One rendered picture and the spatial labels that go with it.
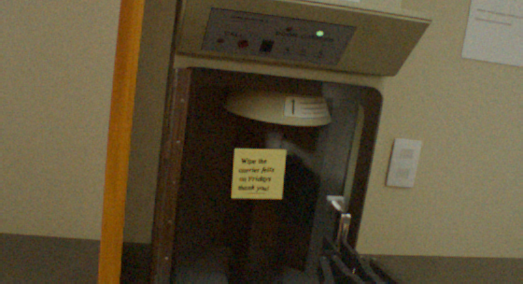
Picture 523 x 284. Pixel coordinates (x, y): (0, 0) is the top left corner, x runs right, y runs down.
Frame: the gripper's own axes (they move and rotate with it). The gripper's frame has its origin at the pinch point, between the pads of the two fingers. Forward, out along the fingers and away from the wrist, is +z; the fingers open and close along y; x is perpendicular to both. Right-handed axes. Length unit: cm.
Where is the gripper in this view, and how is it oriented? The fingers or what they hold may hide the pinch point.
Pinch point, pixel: (338, 253)
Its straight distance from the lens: 95.9
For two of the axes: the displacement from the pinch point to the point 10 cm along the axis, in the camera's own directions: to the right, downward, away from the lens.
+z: -2.0, -2.5, 9.5
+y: -9.7, -0.9, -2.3
